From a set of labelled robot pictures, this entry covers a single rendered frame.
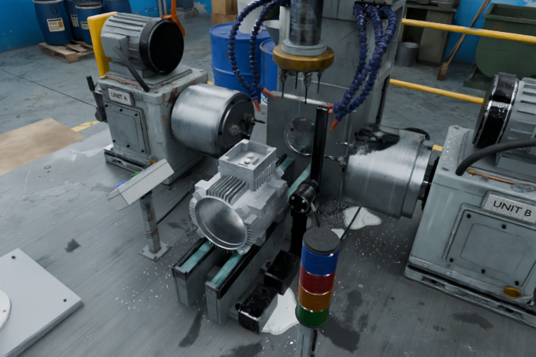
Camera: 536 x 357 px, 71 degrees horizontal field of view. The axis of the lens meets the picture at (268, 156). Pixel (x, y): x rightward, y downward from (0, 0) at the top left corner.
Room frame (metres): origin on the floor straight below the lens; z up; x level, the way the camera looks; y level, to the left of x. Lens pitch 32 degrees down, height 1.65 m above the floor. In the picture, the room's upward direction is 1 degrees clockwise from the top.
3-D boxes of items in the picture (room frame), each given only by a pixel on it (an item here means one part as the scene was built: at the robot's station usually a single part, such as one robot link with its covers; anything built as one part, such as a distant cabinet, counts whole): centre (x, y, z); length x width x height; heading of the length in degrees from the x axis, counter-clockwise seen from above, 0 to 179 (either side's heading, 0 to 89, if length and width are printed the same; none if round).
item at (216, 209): (0.79, 0.07, 1.01); 0.20 x 0.19 x 0.19; 152
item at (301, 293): (0.45, -0.09, 1.10); 0.06 x 0.06 x 0.04
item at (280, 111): (1.20, -0.15, 0.97); 0.30 x 0.11 x 0.34; 62
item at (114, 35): (1.33, 0.50, 1.16); 0.33 x 0.26 x 0.42; 62
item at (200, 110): (1.23, 0.24, 1.04); 0.37 x 0.25 x 0.25; 62
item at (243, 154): (0.82, 0.05, 1.11); 0.12 x 0.11 x 0.07; 152
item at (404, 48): (5.21, -1.88, 0.14); 0.30 x 0.30 x 0.27
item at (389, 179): (0.91, -0.37, 1.04); 0.41 x 0.25 x 0.25; 62
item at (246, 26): (3.27, 0.19, 0.99); 0.24 x 0.22 x 0.24; 57
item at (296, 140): (1.15, -0.12, 1.02); 0.15 x 0.02 x 0.15; 62
